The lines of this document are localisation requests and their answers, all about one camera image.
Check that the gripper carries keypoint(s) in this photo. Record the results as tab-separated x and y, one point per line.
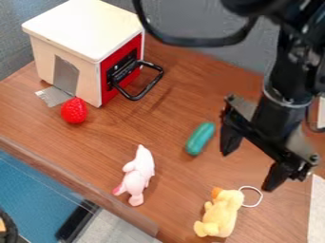
275	126

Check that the cabinet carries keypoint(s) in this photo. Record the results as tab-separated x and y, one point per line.
84	41

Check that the pink plush animal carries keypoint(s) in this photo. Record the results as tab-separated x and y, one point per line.
137	175

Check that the green toy cucumber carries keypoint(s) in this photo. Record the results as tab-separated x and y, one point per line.
199	138

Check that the yellow plush duck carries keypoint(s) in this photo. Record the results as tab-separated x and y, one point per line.
220	215

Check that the red toy strawberry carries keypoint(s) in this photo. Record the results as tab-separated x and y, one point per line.
74	110

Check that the drawer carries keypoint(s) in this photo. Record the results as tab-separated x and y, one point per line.
127	74

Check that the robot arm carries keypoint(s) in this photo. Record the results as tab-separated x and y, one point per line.
296	53

